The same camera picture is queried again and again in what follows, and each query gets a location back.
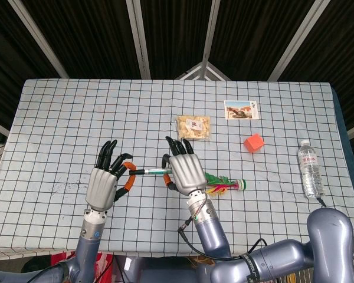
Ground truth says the grey robot torso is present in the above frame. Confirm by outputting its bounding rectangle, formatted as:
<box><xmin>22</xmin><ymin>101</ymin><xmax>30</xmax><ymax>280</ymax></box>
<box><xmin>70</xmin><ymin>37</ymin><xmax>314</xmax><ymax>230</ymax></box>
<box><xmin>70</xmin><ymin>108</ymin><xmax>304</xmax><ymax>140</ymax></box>
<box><xmin>113</xmin><ymin>254</ymin><xmax>202</xmax><ymax>283</ymax></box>

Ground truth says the picture postcard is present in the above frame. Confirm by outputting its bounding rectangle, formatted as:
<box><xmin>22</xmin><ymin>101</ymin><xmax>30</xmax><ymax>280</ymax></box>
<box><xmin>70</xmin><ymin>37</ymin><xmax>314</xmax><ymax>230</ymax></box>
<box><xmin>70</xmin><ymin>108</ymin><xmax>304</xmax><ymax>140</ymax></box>
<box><xmin>224</xmin><ymin>100</ymin><xmax>260</xmax><ymax>120</ymax></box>

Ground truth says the red printed bag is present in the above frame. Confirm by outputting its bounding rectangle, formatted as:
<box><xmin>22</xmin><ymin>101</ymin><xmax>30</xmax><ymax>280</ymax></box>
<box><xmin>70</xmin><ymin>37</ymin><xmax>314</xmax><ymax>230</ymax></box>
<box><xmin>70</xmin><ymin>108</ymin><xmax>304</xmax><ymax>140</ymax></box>
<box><xmin>50</xmin><ymin>251</ymin><xmax>114</xmax><ymax>283</ymax></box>

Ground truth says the orange cube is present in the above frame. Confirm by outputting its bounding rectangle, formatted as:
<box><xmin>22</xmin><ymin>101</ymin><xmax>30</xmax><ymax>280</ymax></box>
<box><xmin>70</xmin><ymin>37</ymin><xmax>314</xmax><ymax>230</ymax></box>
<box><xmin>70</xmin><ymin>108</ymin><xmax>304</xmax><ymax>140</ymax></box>
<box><xmin>243</xmin><ymin>133</ymin><xmax>266</xmax><ymax>154</ymax></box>

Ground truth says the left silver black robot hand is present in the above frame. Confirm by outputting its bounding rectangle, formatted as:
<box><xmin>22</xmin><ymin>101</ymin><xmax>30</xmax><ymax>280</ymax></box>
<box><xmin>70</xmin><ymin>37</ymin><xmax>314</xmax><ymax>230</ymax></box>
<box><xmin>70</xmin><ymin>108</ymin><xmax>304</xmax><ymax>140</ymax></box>
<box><xmin>85</xmin><ymin>140</ymin><xmax>137</xmax><ymax>212</ymax></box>

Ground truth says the colourful feather shuttlecock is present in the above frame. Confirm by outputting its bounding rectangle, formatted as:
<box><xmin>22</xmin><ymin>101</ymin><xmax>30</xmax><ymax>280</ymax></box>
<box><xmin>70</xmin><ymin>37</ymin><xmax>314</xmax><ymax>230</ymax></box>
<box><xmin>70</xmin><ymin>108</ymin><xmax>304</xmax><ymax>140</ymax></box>
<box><xmin>205</xmin><ymin>172</ymin><xmax>248</xmax><ymax>198</ymax></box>

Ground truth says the clear plastic water bottle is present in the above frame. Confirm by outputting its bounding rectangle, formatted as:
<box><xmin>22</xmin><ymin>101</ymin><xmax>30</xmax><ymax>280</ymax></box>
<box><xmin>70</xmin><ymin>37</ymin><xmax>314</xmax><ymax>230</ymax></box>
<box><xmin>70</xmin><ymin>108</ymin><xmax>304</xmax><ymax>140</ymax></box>
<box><xmin>297</xmin><ymin>139</ymin><xmax>326</xmax><ymax>199</ymax></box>

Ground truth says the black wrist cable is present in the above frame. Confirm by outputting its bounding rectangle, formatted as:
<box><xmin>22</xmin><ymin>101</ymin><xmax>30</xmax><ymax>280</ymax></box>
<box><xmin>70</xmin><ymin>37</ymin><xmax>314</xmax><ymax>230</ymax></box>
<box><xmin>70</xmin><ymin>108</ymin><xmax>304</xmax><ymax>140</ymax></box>
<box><xmin>177</xmin><ymin>193</ymin><xmax>268</xmax><ymax>261</ymax></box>

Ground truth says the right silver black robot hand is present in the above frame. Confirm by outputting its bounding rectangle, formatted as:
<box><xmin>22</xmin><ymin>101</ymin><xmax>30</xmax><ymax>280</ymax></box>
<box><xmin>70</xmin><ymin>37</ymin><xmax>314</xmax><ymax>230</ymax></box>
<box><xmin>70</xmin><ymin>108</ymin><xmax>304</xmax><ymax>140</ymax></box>
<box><xmin>161</xmin><ymin>136</ymin><xmax>208</xmax><ymax>196</ymax></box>

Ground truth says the clear bag of snacks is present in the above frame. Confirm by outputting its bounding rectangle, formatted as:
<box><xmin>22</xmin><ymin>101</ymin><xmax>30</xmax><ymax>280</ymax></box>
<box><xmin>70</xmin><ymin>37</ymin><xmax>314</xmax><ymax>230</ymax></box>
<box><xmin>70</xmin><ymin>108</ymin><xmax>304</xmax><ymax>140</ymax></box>
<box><xmin>175</xmin><ymin>115</ymin><xmax>212</xmax><ymax>142</ymax></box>

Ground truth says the white green marker body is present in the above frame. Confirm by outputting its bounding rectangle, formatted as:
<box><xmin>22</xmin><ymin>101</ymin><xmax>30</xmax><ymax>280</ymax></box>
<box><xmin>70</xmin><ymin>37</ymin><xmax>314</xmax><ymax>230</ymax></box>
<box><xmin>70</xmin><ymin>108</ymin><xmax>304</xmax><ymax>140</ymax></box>
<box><xmin>144</xmin><ymin>167</ymin><xmax>172</xmax><ymax>176</ymax></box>

